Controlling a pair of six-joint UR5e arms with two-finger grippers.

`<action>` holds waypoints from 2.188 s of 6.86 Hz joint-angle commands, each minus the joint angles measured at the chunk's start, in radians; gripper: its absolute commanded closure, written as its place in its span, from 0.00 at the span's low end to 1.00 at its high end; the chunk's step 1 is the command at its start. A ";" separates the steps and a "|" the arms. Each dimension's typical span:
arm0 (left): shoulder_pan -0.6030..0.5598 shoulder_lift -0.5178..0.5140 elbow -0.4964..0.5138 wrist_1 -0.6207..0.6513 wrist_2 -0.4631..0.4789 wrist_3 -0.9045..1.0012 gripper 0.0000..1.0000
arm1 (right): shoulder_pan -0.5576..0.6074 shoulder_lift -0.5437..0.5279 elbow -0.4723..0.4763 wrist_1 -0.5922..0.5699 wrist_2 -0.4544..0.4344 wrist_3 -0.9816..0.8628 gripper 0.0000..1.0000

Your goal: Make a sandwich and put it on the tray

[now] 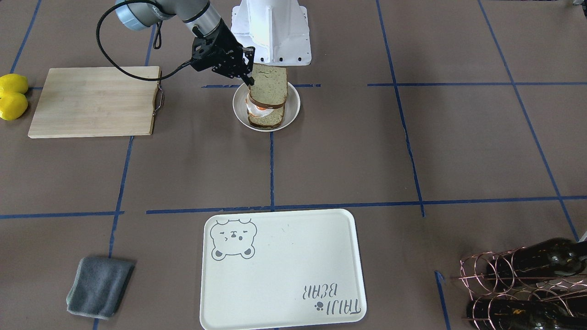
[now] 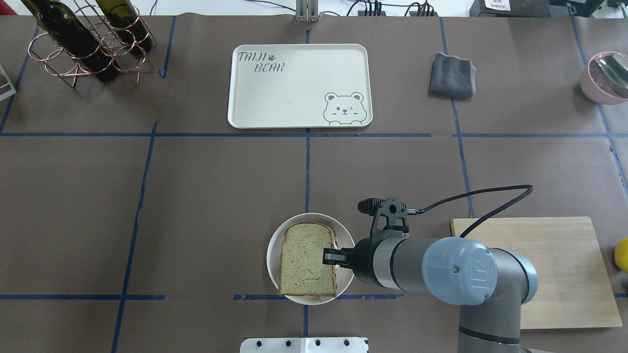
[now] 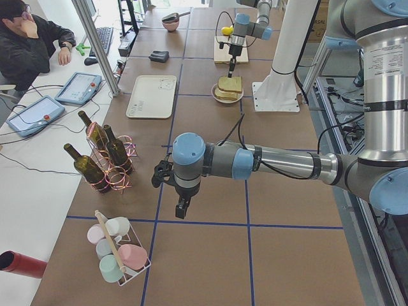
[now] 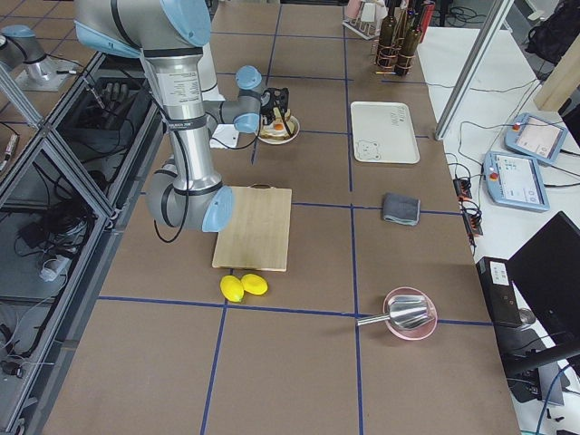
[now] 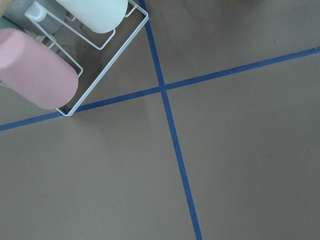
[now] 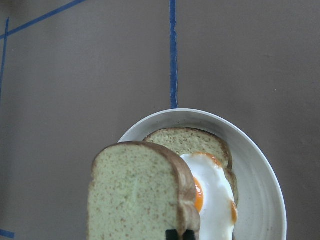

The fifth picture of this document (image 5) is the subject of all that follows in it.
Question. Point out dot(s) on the grey cup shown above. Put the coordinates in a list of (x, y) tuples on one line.
[(16, 14)]

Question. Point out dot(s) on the white wire cup rack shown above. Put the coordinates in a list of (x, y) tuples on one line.
[(37, 12)]

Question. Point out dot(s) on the pink cup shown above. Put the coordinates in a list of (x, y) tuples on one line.
[(34, 71)]

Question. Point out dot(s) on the white cup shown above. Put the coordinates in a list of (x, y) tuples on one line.
[(100, 16)]

